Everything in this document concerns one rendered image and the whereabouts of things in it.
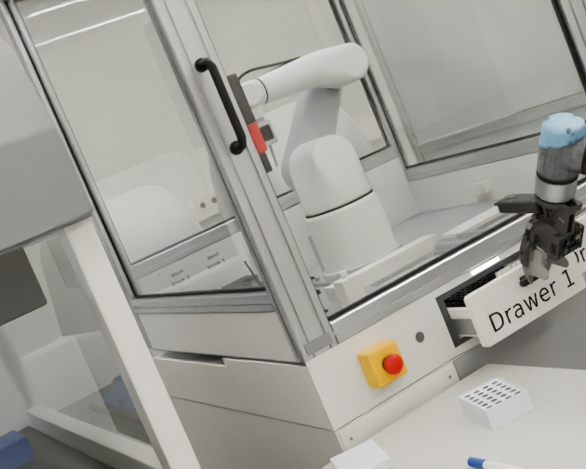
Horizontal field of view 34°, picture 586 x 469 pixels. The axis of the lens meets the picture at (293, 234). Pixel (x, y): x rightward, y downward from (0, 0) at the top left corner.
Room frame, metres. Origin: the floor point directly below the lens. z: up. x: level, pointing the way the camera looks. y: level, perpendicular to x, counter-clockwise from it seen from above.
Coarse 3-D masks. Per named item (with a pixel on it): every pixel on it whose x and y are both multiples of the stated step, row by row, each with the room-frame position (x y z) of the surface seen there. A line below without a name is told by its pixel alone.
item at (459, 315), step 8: (504, 264) 2.10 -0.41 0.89; (448, 312) 1.92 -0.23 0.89; (456, 312) 1.90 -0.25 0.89; (464, 312) 1.88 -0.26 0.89; (456, 320) 1.91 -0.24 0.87; (464, 320) 1.88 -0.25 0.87; (456, 328) 1.92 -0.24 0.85; (464, 328) 1.89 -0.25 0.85; (472, 328) 1.87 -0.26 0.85; (472, 336) 1.88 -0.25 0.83
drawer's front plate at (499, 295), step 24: (552, 264) 1.92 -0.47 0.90; (576, 264) 1.94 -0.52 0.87; (480, 288) 1.84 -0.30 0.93; (504, 288) 1.86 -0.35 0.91; (528, 288) 1.88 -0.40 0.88; (576, 288) 1.93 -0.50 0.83; (480, 312) 1.82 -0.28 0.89; (504, 312) 1.85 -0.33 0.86; (528, 312) 1.87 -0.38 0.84; (480, 336) 1.82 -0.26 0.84; (504, 336) 1.84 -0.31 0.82
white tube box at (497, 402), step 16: (496, 384) 1.67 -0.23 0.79; (512, 384) 1.63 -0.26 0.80; (464, 400) 1.65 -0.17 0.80; (480, 400) 1.63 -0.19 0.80; (496, 400) 1.60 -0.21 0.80; (512, 400) 1.57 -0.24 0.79; (528, 400) 1.58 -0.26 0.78; (480, 416) 1.60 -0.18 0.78; (496, 416) 1.57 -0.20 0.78; (512, 416) 1.57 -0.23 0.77
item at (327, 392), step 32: (512, 256) 2.01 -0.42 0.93; (448, 288) 1.93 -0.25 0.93; (384, 320) 1.85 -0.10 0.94; (416, 320) 1.88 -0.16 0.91; (448, 320) 1.91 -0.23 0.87; (352, 352) 1.81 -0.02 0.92; (416, 352) 1.87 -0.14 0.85; (448, 352) 1.90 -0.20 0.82; (192, 384) 2.40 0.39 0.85; (224, 384) 2.19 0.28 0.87; (256, 384) 2.02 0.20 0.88; (288, 384) 1.87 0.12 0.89; (320, 384) 1.77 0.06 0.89; (352, 384) 1.80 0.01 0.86; (288, 416) 1.93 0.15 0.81; (320, 416) 1.80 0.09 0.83; (352, 416) 1.79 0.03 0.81
